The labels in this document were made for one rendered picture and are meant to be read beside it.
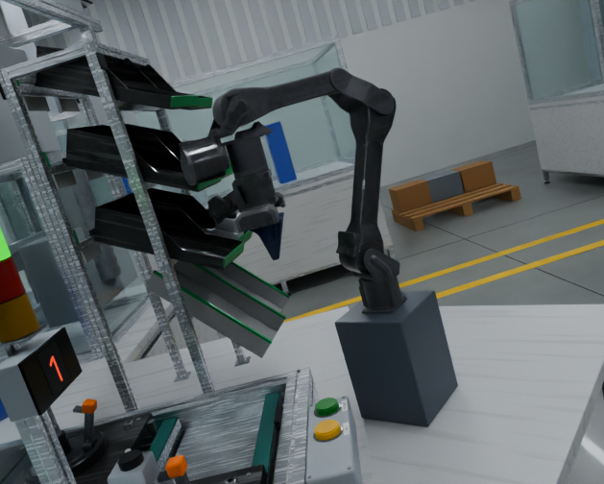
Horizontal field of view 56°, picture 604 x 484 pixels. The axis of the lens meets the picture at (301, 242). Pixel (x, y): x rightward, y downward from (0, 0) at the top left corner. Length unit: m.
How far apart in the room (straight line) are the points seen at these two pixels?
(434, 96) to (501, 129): 1.33
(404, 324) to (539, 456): 0.28
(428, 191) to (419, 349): 5.55
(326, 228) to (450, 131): 5.51
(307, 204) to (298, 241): 0.33
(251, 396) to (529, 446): 0.50
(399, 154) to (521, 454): 8.95
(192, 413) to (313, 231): 3.82
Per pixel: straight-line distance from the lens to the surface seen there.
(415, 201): 6.47
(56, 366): 0.83
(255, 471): 0.87
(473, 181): 6.70
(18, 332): 0.80
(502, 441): 0.99
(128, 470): 0.75
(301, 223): 4.85
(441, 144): 10.00
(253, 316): 1.28
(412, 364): 0.99
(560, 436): 0.99
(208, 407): 1.15
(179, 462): 0.74
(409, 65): 9.88
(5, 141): 2.20
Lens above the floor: 1.42
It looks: 12 degrees down
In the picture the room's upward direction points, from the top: 16 degrees counter-clockwise
